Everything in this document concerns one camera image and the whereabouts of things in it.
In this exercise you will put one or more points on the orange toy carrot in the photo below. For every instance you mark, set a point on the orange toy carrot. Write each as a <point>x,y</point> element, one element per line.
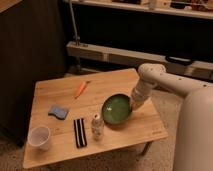
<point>81,88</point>

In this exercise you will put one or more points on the metal pole stand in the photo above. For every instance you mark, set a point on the metal pole stand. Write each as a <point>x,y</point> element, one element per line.
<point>76,37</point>

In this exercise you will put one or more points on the wooden table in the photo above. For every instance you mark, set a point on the wooden table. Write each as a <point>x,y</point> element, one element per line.
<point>145,125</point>

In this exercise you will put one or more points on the cluttered shelf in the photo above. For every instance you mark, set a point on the cluttered shelf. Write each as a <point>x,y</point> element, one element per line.
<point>147,6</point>

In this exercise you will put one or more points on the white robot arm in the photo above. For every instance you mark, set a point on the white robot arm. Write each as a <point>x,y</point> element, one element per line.
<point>194,136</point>

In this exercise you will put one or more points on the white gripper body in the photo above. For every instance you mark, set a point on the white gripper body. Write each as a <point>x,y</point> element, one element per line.
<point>138,96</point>

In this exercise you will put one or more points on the long grey case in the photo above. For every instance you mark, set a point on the long grey case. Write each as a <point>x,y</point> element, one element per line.
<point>197,69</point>

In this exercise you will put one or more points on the green ceramic bowl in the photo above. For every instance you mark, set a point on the green ceramic bowl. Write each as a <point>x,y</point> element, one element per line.
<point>116,109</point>

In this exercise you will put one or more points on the blue sponge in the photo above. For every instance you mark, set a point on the blue sponge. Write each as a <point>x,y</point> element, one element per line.
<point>58,112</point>

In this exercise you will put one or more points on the white patterned bottle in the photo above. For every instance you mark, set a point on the white patterned bottle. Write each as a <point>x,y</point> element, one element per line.
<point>97,127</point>

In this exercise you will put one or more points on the white plastic cup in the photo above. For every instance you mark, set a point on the white plastic cup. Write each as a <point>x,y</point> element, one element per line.
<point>39,137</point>

